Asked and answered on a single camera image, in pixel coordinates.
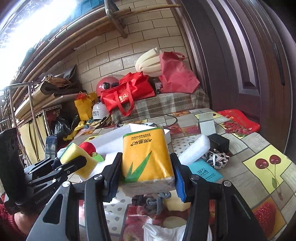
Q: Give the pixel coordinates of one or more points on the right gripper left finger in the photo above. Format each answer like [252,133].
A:
[59,220]

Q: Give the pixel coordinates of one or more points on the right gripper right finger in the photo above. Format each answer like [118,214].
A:
[234,220]

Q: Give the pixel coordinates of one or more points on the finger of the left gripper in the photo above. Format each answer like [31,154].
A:
[71,166]

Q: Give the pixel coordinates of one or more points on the yellow green scrub sponge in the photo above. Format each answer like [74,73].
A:
[76,155]

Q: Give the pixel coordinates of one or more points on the red plush apple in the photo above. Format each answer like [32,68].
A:
[90,149]

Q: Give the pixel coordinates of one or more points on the black white patterned cloth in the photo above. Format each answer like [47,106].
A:
[216,159]

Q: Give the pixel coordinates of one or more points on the yellow tissue pack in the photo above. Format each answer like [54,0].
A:
[146,166]

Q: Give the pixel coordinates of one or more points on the white foam block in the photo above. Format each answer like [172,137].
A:
[195,151]

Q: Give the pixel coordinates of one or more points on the person's hand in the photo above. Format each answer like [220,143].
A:
[25,222]

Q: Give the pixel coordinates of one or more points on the black plastic bag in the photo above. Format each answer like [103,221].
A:
[62,128]

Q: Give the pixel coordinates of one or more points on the white shallow cardboard box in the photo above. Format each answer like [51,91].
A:
[112,141]

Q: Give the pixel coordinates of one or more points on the teal tissue pack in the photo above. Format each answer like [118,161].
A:
[204,170]

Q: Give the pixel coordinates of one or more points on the yellow gift bag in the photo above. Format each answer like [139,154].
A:
[84,104]

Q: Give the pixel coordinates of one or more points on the white helmet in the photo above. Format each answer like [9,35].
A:
[99,111]

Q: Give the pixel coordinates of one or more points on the black small box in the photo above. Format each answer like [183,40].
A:
[218,143]

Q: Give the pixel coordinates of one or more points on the wooden shelf with cardboard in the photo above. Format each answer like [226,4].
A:
[53,86]

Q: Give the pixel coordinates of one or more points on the white plastic bag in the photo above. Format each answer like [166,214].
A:
[157,233]

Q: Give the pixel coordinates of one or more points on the pink red helmet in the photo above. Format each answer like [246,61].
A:
[105,84]

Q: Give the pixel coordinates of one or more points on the grey cardboard stand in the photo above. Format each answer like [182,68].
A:
[206,123]

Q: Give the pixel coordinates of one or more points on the red tote bag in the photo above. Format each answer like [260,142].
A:
[132,87]

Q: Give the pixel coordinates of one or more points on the plaid covered bench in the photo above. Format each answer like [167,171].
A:
[163,104]

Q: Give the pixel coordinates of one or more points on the cream foam roll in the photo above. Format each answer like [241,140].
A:
[149,63]

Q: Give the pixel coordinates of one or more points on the dark red paper bag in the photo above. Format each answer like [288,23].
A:
[176,76]

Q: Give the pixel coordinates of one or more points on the dark wooden door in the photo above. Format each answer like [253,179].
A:
[244,55]

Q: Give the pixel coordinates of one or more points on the smartphone on mount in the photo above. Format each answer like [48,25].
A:
[12,173]

